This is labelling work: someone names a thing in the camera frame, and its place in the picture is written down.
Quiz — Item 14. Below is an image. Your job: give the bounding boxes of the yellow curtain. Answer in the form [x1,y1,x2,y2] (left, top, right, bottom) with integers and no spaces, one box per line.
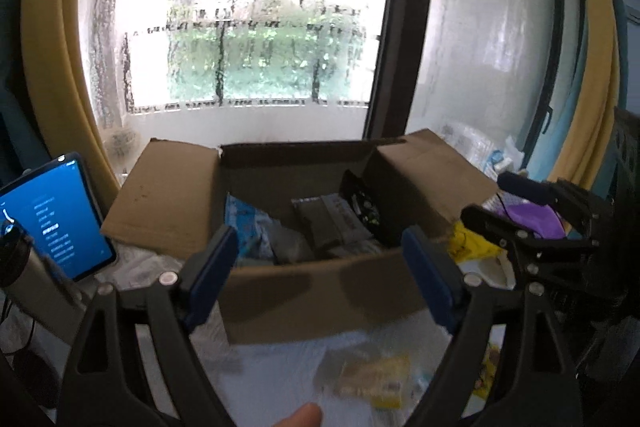
[20,0,121,178]
[550,0,631,188]

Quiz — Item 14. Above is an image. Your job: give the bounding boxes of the thin black cable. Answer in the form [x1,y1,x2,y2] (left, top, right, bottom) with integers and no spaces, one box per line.
[0,297,37,358]

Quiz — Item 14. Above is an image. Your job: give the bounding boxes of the purple cloth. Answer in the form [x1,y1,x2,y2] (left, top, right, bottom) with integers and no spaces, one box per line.
[482,192,568,240]

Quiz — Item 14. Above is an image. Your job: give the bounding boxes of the person's left hand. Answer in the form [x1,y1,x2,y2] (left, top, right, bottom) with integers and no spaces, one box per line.
[276,402,323,427]

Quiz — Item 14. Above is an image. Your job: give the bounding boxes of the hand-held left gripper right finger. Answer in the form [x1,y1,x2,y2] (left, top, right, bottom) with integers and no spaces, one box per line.
[401,226,583,427]

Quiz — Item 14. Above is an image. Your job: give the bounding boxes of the packets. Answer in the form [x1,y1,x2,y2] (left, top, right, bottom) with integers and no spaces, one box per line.
[291,193,376,253]

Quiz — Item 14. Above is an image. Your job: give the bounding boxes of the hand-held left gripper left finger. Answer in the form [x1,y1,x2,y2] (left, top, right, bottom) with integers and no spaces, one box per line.
[59,223,240,427]

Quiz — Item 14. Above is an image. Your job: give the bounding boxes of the brown cardboard box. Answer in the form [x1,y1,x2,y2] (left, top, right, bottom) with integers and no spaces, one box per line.
[100,128,501,345]

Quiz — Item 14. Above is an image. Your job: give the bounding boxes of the clear plastic wrap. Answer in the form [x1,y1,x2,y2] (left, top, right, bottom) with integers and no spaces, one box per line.
[95,247,196,293]

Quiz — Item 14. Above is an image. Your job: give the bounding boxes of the balcony railing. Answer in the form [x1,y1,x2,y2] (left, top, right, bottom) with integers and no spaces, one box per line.
[122,7,381,108]

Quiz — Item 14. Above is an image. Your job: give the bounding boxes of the yellow wet wipes pack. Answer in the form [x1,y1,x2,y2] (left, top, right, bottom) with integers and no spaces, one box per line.
[446,219,503,264]

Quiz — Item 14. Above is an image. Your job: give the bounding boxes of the black snack packet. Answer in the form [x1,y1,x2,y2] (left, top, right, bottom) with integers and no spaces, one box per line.
[340,169,383,243]

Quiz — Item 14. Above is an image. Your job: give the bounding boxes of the white crumpled plastic bag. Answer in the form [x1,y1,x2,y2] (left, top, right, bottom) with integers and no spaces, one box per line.
[440,119,526,178]

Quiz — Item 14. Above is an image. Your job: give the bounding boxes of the black round pad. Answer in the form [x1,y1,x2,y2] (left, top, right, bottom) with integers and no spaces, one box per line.
[12,349,63,410]

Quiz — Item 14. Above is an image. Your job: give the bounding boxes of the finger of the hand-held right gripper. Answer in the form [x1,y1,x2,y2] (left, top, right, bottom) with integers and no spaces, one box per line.
[460,204,598,278]
[497,172,613,240]

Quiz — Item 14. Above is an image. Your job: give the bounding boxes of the teal curtain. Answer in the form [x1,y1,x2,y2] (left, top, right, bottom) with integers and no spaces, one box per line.
[0,0,56,188]

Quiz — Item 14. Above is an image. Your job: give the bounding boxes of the stainless steel tumbler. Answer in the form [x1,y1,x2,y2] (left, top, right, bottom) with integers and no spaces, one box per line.
[0,217,86,343]

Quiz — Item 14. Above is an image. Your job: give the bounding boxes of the black window frame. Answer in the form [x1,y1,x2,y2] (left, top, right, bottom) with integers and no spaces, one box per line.
[362,0,586,142]

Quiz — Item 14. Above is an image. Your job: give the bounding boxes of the blue snack bag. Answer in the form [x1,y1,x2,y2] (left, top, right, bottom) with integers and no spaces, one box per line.
[223,193,281,265]

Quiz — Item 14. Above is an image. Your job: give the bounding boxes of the yellow clear snack bag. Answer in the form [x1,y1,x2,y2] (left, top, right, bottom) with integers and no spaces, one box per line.
[320,347,411,408]

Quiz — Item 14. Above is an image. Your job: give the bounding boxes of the tablet with blue screen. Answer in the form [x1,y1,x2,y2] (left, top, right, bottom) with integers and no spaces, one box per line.
[0,152,118,282]

